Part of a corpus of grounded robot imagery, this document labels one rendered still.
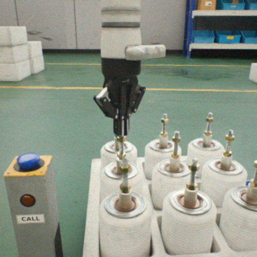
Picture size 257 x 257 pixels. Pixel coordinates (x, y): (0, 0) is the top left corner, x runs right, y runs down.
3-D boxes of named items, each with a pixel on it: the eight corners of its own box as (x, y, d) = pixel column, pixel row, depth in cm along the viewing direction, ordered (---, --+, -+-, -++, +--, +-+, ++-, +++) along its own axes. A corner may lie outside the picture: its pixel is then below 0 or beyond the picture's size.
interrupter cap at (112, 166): (136, 162, 62) (136, 160, 61) (140, 180, 55) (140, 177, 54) (104, 163, 61) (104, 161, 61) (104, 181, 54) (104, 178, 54)
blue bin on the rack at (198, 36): (188, 41, 504) (188, 30, 497) (208, 41, 502) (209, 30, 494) (193, 43, 458) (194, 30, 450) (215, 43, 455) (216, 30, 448)
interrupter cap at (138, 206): (135, 189, 52) (135, 186, 51) (153, 213, 45) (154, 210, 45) (98, 199, 49) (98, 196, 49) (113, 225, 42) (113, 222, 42)
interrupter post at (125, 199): (128, 200, 49) (128, 185, 47) (134, 208, 46) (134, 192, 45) (116, 203, 48) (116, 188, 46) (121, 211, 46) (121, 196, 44)
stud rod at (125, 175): (128, 195, 47) (128, 157, 44) (128, 198, 46) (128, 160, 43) (122, 195, 47) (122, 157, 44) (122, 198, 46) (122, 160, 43)
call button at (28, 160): (38, 172, 46) (36, 161, 45) (14, 172, 46) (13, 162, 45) (42, 161, 50) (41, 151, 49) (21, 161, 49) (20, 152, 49)
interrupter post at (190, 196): (187, 197, 49) (188, 182, 48) (199, 203, 48) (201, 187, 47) (180, 203, 48) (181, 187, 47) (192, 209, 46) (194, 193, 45)
